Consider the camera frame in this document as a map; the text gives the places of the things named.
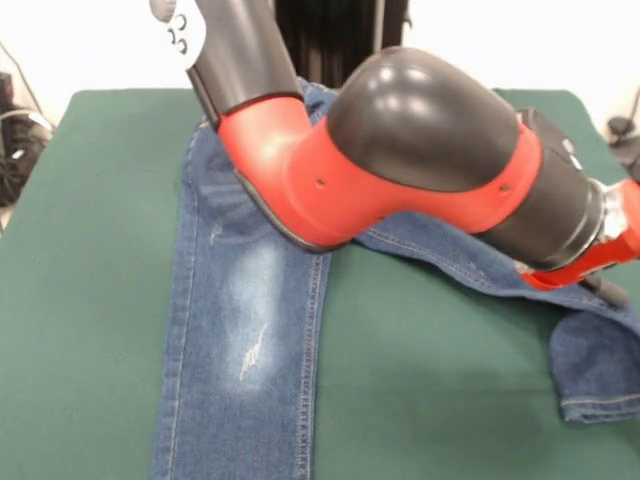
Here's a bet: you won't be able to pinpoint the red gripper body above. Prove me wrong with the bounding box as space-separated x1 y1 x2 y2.
519 178 640 292

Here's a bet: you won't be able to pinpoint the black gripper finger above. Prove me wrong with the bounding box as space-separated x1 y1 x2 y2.
583 274 629 306

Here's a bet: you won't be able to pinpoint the blue denim jeans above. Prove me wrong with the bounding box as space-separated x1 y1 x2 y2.
149 75 640 480

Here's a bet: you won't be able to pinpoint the dark green table cloth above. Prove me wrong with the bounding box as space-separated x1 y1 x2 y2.
0 88 640 480

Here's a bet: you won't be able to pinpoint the black stand base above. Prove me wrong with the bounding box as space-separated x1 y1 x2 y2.
0 72 57 209

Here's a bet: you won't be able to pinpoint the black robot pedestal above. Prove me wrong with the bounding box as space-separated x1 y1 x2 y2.
272 0 412 91

